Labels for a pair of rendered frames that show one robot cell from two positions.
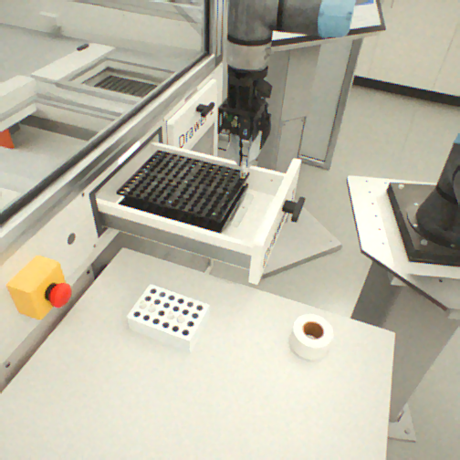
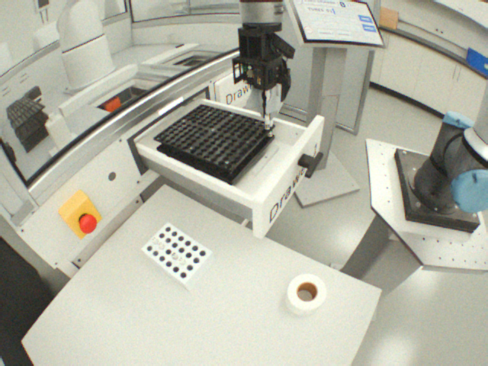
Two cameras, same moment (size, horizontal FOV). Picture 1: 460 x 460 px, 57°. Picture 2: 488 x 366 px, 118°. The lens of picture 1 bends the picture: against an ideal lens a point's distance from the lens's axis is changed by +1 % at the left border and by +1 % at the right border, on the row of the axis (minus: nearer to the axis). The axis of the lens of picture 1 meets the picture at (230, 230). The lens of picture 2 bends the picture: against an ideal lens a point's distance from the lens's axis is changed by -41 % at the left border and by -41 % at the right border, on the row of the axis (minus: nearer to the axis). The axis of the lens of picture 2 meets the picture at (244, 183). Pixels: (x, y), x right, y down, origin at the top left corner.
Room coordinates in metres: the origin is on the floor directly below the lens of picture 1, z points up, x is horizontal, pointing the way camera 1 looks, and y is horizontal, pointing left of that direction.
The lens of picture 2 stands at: (0.29, -0.10, 1.21)
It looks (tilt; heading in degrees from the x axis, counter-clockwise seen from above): 46 degrees down; 17
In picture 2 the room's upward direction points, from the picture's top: 3 degrees counter-clockwise
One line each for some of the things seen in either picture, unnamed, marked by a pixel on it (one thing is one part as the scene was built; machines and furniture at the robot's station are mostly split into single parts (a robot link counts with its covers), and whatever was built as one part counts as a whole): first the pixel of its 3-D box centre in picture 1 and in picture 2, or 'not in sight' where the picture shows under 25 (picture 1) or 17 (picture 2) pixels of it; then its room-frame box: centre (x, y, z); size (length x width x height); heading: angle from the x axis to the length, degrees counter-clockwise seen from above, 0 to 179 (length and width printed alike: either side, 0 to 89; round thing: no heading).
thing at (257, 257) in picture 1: (277, 216); (293, 169); (0.65, -0.09, 0.87); 0.29 x 0.02 x 0.11; 162
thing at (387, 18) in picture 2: not in sight; (383, 16); (3.85, -1.07, 1.04); 0.41 x 0.32 x 0.28; 67
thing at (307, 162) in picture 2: (292, 207); (308, 162); (0.65, -0.12, 0.91); 0.07 x 0.04 x 0.01; 162
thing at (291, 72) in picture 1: (288, 141); (327, 111); (1.60, -0.23, 0.51); 0.50 x 0.45 x 1.02; 31
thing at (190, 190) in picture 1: (186, 193); (214, 141); (0.71, 0.10, 0.87); 0.22 x 0.18 x 0.06; 72
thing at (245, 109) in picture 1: (244, 100); (261, 54); (0.73, -0.01, 1.08); 0.09 x 0.08 x 0.12; 162
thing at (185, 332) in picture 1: (169, 317); (177, 255); (0.46, 0.10, 0.78); 0.12 x 0.08 x 0.04; 71
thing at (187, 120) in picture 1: (194, 118); (244, 82); (1.05, 0.12, 0.87); 0.29 x 0.02 x 0.11; 162
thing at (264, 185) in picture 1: (182, 194); (211, 142); (0.72, 0.11, 0.86); 0.40 x 0.26 x 0.06; 72
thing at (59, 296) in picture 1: (57, 294); (87, 223); (0.42, 0.27, 0.88); 0.04 x 0.03 x 0.04; 162
